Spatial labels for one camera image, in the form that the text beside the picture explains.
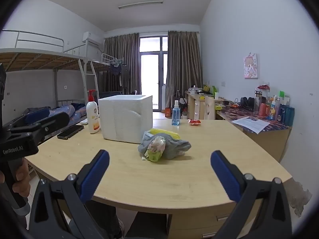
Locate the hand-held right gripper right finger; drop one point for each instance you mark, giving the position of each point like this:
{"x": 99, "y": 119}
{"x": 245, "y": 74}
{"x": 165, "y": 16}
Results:
{"x": 224, "y": 174}

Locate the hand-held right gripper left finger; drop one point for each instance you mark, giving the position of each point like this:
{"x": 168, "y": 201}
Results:
{"x": 96, "y": 174}

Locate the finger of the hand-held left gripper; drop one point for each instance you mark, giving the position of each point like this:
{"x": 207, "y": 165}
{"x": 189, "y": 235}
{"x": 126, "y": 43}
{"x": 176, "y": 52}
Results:
{"x": 49, "y": 125}
{"x": 37, "y": 114}

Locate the white foam box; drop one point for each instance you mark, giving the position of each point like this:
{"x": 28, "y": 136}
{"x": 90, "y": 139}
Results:
{"x": 124, "y": 119}

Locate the green pink wipes packet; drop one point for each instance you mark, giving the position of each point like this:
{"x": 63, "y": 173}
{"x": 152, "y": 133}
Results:
{"x": 155, "y": 149}

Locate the yellow foam net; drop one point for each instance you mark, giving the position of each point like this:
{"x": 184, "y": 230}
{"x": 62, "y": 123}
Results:
{"x": 167, "y": 132}

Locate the person's left hand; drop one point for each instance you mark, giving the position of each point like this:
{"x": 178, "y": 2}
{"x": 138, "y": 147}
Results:
{"x": 22, "y": 179}

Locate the black smartphone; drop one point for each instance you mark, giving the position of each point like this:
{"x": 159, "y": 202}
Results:
{"x": 70, "y": 132}

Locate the white lotion pump bottle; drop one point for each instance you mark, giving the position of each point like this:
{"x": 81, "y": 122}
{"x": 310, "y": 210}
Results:
{"x": 92, "y": 119}

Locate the person's leg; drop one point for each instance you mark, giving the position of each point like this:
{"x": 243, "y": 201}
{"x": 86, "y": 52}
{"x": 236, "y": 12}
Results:
{"x": 104, "y": 219}

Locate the desk with patterned cloth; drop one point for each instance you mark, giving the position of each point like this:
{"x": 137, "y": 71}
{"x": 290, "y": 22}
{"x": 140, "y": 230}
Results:
{"x": 264, "y": 139}

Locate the white metal bunk bed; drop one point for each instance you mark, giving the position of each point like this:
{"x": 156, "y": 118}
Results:
{"x": 102, "y": 64}
{"x": 37, "y": 59}

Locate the white paper sheet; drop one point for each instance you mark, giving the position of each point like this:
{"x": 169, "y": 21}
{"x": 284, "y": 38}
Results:
{"x": 250, "y": 124}

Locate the red snack packet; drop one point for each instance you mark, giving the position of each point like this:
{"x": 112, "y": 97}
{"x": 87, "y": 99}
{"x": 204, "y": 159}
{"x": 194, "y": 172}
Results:
{"x": 194, "y": 122}

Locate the wooden desk drawer unit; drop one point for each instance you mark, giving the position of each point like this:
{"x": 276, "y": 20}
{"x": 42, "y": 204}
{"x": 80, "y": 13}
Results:
{"x": 189, "y": 224}

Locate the white bed ladder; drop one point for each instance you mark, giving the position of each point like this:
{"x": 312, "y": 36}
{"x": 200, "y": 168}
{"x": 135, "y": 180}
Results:
{"x": 84, "y": 74}

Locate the wooden chair with smiley face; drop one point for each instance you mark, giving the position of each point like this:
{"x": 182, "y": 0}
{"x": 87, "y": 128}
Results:
{"x": 210, "y": 108}

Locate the small clear spray bottle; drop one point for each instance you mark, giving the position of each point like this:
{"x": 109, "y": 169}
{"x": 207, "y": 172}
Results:
{"x": 175, "y": 117}

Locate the black headphones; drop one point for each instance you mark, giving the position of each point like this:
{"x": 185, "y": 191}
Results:
{"x": 246, "y": 102}

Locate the wooden desk with drawers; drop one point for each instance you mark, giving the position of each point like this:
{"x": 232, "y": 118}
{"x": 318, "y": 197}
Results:
{"x": 193, "y": 105}

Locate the orange bag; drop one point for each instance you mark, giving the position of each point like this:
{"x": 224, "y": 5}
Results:
{"x": 168, "y": 112}

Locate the group of toiletry bottles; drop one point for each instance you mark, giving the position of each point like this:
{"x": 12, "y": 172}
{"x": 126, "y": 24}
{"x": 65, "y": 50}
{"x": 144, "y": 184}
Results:
{"x": 281, "y": 113}

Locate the dark hanging clothes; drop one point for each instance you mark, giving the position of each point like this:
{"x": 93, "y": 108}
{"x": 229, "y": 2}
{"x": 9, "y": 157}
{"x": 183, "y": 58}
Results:
{"x": 117, "y": 71}

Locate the yellow black bag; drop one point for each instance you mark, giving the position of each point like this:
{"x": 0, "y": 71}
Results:
{"x": 206, "y": 88}

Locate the white pot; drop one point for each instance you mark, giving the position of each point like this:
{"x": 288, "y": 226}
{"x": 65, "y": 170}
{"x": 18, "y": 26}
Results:
{"x": 193, "y": 90}

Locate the white air conditioner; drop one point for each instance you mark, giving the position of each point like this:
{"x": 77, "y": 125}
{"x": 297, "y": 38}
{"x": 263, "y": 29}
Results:
{"x": 91, "y": 38}

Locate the brown curtain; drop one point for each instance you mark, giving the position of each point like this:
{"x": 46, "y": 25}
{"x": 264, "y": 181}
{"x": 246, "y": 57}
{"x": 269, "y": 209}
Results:
{"x": 183, "y": 67}
{"x": 119, "y": 49}

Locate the glass balcony door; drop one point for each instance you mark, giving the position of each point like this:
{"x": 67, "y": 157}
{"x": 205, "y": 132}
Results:
{"x": 152, "y": 74}

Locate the ceiling tube light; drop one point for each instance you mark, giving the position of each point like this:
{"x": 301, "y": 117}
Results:
{"x": 140, "y": 4}

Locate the cartoon wall poster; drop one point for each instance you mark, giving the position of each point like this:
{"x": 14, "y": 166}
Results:
{"x": 250, "y": 66}

